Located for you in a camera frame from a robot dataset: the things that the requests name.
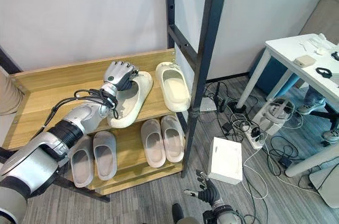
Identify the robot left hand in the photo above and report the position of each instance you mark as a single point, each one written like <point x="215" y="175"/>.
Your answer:
<point x="116" y="74"/>

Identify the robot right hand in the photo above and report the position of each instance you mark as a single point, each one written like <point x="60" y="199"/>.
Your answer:
<point x="210" y="192"/>

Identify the cream foam slipper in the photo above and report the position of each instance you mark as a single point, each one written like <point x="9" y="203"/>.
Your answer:
<point x="174" y="94"/>
<point x="132" y="105"/>

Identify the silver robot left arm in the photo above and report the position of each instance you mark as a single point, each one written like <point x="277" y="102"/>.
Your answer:
<point x="34" y="160"/>

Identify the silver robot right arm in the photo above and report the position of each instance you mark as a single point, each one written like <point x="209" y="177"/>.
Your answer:
<point x="225" y="213"/>

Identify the wooden shoe rack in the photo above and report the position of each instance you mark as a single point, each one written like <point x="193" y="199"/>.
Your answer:
<point x="50" y="91"/>

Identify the person's shoe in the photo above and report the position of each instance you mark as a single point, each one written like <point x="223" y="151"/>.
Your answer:
<point x="331" y="136"/>
<point x="312" y="106"/>

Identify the white cardboard box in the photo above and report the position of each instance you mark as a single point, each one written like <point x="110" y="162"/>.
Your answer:
<point x="226" y="159"/>

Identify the beige foam slipper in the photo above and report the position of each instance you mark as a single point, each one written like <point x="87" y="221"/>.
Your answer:
<point x="172" y="138"/>
<point x="153" y="143"/>

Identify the black power adapter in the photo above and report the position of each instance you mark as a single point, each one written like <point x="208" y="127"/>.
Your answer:
<point x="284" y="162"/>
<point x="227" y="127"/>

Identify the white power strip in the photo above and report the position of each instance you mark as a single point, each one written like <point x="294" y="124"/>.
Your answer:
<point x="254" y="139"/>

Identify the grey foam slipper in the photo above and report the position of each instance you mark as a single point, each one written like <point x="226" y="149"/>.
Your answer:
<point x="105" y="156"/>
<point x="82" y="164"/>

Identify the silver flat box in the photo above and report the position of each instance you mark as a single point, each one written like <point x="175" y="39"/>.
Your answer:
<point x="208" y="105"/>

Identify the white headset device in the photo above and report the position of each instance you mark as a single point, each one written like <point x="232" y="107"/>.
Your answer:
<point x="276" y="115"/>

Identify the beige fabric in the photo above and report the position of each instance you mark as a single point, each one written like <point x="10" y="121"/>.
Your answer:
<point x="9" y="94"/>

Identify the grey white base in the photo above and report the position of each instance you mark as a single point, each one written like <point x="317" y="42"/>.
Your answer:
<point x="327" y="185"/>

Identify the blue cabinet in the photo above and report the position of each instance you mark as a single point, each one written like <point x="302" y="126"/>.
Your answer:
<point x="270" y="75"/>

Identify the black chair leg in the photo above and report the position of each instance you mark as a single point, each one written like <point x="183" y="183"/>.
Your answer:
<point x="327" y="115"/>

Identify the person's leg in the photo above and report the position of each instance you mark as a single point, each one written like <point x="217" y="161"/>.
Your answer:
<point x="313" y="94"/>

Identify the small beige box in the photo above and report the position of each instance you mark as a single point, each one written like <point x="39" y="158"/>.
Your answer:
<point x="304" y="61"/>

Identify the white table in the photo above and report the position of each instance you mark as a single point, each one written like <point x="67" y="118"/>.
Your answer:
<point x="291" y="52"/>

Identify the white cup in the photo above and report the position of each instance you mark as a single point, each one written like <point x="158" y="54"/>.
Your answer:
<point x="321" y="50"/>

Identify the white crumpled cloth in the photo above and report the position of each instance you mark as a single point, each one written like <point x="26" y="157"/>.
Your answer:
<point x="315" y="40"/>

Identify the dark metal bed frame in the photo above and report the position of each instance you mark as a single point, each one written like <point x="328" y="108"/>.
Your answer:
<point x="209" y="49"/>

